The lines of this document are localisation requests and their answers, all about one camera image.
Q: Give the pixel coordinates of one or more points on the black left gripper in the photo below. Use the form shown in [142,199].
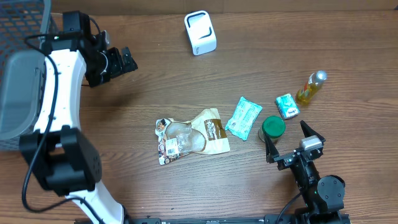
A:
[117,62]

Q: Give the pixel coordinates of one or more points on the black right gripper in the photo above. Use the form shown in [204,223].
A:
[286,160]

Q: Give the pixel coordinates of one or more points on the green lid jar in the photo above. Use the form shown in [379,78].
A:
[274,127]

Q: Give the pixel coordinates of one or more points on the small teal tissue pack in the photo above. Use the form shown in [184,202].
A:
[287,106]

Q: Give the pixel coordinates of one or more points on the yellow liquid bottle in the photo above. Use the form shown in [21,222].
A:
[312,86]

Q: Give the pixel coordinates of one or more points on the teal wet wipes pack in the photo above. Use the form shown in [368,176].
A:
[243,118]

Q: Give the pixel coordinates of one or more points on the brown snack bag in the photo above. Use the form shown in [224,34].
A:
[204,134]

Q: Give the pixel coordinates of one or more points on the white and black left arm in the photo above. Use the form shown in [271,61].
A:
[59,155]

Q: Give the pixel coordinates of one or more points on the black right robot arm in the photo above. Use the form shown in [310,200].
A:
[320,199]

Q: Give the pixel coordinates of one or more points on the white barcode scanner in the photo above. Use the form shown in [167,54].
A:
[200,32]

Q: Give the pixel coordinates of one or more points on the grey plastic mesh basket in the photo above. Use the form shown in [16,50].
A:
[22,68]

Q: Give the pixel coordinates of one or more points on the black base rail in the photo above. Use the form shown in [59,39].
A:
[217,221]

